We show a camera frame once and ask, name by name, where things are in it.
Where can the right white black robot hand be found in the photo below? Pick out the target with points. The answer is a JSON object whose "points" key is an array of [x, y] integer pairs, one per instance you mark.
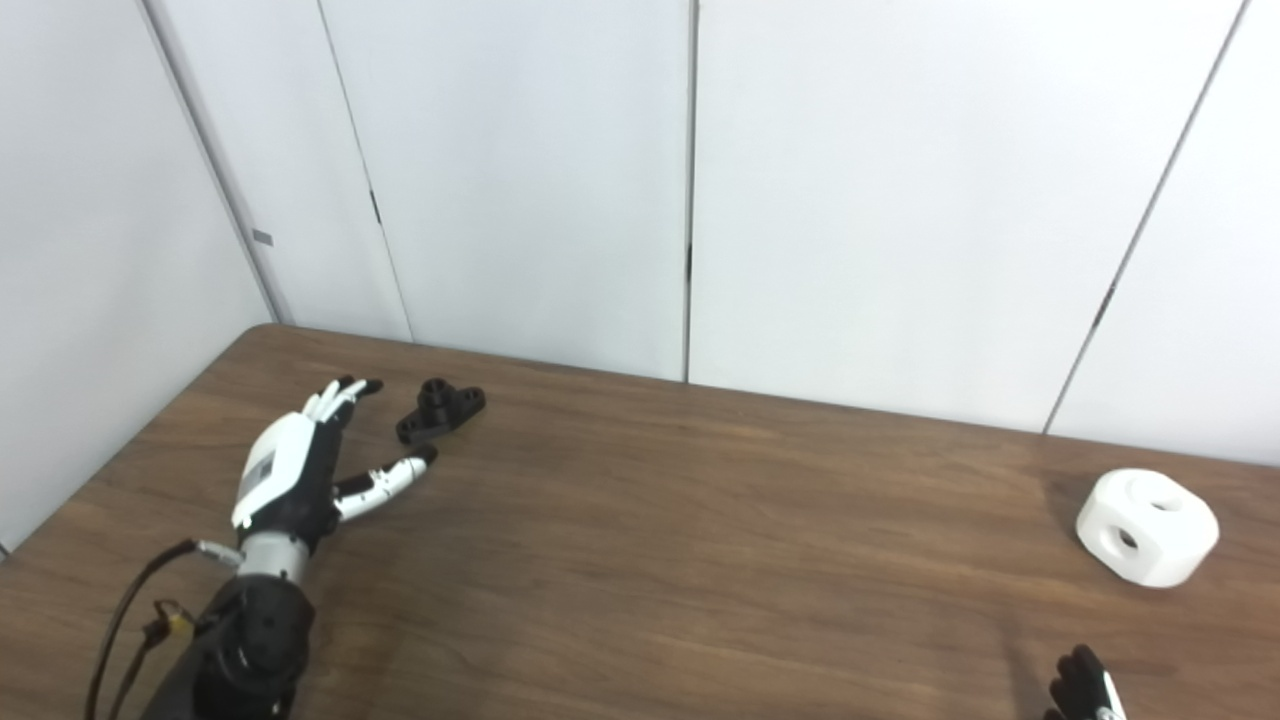
{"points": [[1085, 690]]}

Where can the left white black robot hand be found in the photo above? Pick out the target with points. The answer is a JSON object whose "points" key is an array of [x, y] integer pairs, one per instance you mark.
{"points": [[285, 470]]}

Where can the black flanged holder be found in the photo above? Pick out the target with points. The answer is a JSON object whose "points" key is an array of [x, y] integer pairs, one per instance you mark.
{"points": [[438, 410]]}

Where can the round white block with holes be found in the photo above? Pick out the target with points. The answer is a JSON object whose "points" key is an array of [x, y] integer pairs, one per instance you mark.
{"points": [[1150, 530]]}

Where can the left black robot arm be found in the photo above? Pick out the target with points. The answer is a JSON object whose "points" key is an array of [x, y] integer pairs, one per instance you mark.
{"points": [[245, 640]]}

